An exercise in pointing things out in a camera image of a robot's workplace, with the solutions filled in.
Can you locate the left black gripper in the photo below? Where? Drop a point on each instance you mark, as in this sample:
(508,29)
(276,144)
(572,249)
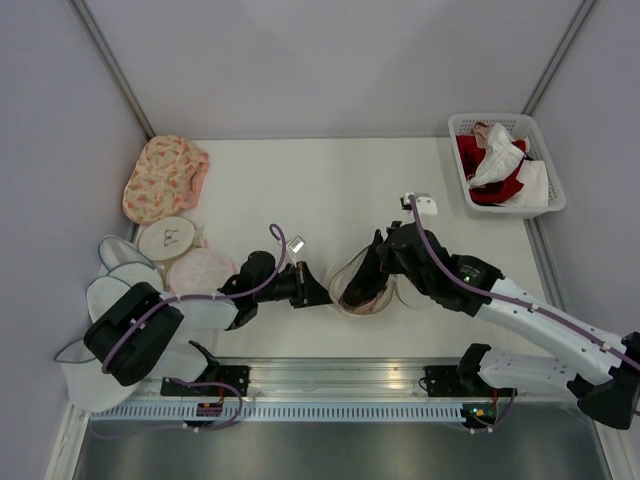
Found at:
(308,292)

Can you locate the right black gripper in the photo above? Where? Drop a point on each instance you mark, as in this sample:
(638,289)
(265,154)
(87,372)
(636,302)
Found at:
(386,262)

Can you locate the white mesh laundry bag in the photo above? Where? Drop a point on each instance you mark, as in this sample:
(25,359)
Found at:
(399,287)

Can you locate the black bra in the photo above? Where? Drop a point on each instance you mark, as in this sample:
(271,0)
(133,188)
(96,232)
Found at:
(364,289)

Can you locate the pink satin bra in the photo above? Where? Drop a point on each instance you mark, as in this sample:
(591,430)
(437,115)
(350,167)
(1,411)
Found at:
(372,307)

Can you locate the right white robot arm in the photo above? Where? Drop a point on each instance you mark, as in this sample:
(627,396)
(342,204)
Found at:
(599,369)

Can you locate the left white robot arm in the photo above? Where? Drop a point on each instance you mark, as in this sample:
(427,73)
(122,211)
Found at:
(132,336)

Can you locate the pink mesh laundry bag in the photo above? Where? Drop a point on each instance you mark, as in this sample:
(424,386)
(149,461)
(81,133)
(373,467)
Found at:
(200,271)

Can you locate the red bra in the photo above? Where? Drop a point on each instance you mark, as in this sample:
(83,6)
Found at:
(491,178)

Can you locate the beige round laundry bag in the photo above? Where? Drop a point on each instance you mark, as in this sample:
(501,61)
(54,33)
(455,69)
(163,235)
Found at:
(169,238)

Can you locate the white bra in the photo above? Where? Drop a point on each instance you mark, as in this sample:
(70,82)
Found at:
(532,174)

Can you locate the floral orange laundry bag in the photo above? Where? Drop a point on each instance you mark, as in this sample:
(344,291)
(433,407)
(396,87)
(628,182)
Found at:
(168,178)

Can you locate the grey-trimmed white mesh bag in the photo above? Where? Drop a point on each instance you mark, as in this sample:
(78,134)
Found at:
(114,251)

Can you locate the white round mesh bag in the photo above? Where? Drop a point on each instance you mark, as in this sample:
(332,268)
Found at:
(106,290)

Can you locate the large white mesh bag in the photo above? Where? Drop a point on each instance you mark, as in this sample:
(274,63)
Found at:
(91,390)

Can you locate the white plastic basket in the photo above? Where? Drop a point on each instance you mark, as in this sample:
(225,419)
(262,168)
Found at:
(520,127)

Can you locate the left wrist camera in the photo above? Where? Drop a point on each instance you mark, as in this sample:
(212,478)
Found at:
(295,244)

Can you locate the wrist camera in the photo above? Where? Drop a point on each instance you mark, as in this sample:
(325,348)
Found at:
(295,244)
(421,203)

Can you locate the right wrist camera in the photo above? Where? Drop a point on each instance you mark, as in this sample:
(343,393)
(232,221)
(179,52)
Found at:
(421,203)

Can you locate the aluminium mounting rail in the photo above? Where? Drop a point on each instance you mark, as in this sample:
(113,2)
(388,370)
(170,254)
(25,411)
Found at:
(316,379)

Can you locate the white slotted cable duct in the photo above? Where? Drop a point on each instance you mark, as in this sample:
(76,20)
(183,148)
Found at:
(438,412)

